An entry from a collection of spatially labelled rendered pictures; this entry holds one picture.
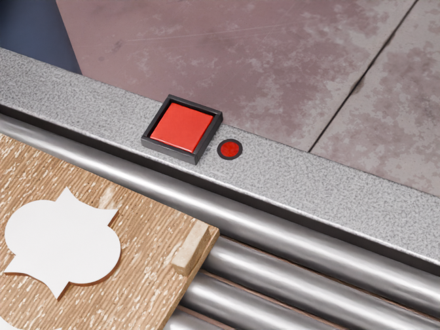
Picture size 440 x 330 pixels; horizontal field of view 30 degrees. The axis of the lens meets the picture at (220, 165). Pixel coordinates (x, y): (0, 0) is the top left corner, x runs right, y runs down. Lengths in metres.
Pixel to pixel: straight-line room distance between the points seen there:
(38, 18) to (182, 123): 0.57
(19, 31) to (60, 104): 0.44
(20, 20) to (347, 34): 1.12
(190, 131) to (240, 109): 1.19
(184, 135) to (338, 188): 0.20
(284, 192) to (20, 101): 0.38
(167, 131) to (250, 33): 1.38
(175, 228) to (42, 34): 0.70
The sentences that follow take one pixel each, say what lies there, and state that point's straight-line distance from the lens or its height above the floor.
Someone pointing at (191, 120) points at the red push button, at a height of 0.93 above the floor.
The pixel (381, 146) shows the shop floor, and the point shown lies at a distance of 2.12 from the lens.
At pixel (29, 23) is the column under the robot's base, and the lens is 1.52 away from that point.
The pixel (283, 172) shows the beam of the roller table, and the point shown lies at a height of 0.92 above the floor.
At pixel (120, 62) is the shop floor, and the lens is 2.36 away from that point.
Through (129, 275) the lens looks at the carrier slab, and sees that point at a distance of 0.91.
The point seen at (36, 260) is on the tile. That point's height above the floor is 0.95.
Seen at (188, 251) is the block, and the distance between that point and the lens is 0.88.
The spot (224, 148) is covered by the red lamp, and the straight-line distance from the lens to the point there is 1.00.
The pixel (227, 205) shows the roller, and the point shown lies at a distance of 0.96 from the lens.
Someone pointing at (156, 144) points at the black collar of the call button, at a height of 0.93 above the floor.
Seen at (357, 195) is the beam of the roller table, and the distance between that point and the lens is 0.96.
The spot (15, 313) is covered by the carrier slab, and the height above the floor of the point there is 0.94.
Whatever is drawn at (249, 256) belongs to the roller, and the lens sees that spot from 0.92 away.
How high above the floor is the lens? 1.74
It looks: 56 degrees down
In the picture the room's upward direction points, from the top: 10 degrees counter-clockwise
